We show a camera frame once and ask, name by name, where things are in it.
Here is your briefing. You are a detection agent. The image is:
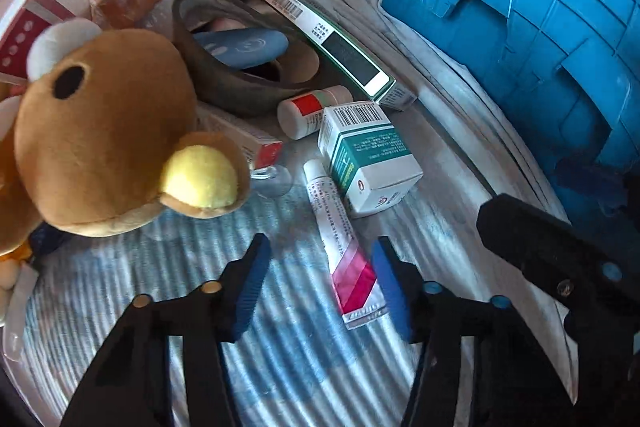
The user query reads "white pink ointment tube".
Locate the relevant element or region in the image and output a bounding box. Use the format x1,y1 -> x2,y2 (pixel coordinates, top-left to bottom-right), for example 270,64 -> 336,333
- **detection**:
302,158 -> 388,330

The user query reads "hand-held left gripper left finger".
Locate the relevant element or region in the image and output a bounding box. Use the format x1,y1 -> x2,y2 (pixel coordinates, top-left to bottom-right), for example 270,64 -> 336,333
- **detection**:
60,233 -> 273,427

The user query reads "brown rubber ring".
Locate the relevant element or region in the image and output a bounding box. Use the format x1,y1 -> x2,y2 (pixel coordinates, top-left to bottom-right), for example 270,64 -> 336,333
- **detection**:
172,0 -> 321,118

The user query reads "white box with red stripe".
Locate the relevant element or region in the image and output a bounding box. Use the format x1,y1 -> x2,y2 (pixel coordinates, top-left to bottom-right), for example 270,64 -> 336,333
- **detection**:
200,112 -> 285,170

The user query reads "blue oval device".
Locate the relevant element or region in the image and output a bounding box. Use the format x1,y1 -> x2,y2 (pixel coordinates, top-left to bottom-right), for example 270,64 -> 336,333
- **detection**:
192,29 -> 290,68

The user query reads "long green white box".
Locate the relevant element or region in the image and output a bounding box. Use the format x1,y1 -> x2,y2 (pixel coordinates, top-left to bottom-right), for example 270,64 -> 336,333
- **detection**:
261,0 -> 391,100

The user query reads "white plastic strip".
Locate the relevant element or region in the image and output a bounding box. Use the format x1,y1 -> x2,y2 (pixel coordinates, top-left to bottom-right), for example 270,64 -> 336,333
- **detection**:
0,264 -> 38,360

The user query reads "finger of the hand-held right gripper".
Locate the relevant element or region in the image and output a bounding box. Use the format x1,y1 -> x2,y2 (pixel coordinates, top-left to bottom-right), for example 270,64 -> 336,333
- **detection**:
476,193 -> 640,308
552,156 -> 640,212

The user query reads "teal white medicine box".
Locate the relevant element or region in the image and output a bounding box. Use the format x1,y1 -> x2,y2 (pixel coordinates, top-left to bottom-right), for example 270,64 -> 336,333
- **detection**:
317,101 -> 425,219

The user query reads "brown bear plush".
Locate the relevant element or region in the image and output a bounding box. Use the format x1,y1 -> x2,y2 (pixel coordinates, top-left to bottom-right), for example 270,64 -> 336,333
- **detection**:
0,29 -> 251,258

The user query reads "white and red medicine box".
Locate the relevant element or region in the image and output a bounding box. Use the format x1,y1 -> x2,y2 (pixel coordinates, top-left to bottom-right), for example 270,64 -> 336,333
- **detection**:
0,0 -> 91,78

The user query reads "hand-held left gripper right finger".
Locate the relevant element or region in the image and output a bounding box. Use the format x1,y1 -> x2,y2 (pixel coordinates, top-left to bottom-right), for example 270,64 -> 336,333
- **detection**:
371,236 -> 576,427

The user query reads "white pill bottle red label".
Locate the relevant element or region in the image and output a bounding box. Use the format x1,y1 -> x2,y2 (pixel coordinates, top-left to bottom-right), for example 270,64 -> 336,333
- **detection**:
277,86 -> 353,140

